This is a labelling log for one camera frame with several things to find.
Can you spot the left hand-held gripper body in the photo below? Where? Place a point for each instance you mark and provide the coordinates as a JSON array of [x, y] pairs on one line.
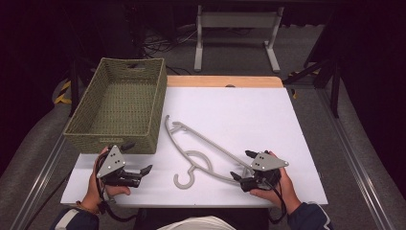
[[111, 163]]

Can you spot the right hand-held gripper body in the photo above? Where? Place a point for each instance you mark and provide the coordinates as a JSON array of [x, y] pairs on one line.
[[266, 163]]

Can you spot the green woven basket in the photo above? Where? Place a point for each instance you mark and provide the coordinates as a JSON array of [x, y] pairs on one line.
[[121, 102]]

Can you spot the grey plastic clothes hanger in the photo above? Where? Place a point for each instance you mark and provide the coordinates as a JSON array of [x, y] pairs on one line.
[[204, 137]]

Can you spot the person's right hand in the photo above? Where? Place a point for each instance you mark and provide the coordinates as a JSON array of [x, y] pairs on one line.
[[284, 191]]

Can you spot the person's left hand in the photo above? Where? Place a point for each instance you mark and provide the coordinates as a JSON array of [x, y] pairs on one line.
[[94, 191]]

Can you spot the white table board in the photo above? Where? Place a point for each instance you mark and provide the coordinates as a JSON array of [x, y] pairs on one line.
[[239, 121]]

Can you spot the person's dark lap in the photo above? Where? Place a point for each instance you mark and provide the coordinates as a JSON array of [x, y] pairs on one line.
[[252, 218]]

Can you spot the person's white shirt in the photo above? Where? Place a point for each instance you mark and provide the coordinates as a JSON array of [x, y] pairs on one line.
[[198, 223]]

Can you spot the black metal stand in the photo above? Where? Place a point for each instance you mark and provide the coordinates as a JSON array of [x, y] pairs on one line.
[[75, 91], [335, 92]]

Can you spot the yellow black floor tape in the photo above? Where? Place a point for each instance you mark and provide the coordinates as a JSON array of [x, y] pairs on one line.
[[62, 96]]

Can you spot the metal floor rail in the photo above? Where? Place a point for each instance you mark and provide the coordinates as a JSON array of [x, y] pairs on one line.
[[354, 153], [38, 182]]

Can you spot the white metal stand frame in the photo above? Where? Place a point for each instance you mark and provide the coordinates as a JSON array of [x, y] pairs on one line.
[[236, 19]]

